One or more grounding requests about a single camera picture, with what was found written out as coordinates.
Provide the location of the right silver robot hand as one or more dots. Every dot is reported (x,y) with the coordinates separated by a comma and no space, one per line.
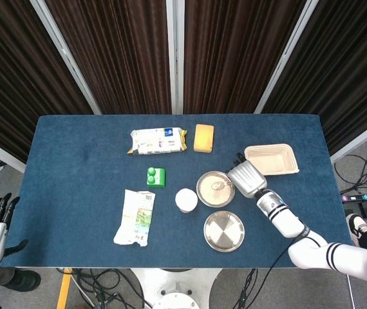
(248,178)

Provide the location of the clear plastic spoon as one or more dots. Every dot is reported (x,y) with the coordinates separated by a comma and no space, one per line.
(217,185)

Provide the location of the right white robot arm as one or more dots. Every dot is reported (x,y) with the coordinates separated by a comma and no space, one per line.
(286,220)

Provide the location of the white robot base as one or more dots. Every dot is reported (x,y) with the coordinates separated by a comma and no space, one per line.
(174,286)

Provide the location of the stainless steel bowl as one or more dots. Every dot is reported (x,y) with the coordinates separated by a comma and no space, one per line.
(199,193)

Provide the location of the stainless steel plate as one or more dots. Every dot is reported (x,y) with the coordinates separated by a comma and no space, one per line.
(224,231)

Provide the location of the flower print paper cup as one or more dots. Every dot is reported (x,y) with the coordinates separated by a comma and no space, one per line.
(186,199)

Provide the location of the beige takeaway food container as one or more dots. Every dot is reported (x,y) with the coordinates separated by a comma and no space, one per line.
(273,161)

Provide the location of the black shoe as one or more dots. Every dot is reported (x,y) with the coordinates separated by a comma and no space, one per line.
(22,280)

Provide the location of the yellow sponge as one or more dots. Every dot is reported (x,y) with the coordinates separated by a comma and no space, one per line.
(203,138)

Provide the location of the green plastic block toy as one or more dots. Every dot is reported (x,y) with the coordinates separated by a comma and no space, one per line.
(157,178)

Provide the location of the white sealed snack package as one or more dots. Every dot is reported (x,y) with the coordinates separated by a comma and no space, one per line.
(157,141)

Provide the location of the blue tablecloth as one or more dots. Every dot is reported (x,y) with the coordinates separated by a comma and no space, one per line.
(83,180)

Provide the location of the crumpled white green bag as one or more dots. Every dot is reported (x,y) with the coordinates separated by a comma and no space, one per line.
(136,219)

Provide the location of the black power strip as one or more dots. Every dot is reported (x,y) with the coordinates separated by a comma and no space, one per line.
(365,196)

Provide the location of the white black sneaker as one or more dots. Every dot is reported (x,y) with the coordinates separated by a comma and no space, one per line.
(357,225)

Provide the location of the dark brown pleated curtain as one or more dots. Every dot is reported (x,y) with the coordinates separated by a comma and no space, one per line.
(16,80)
(122,58)
(341,71)
(235,54)

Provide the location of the white partition frame rail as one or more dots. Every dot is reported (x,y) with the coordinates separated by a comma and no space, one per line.
(0,153)
(360,141)

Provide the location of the white partition frame post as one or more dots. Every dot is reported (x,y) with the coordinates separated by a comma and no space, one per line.
(175,54)
(66,54)
(286,54)

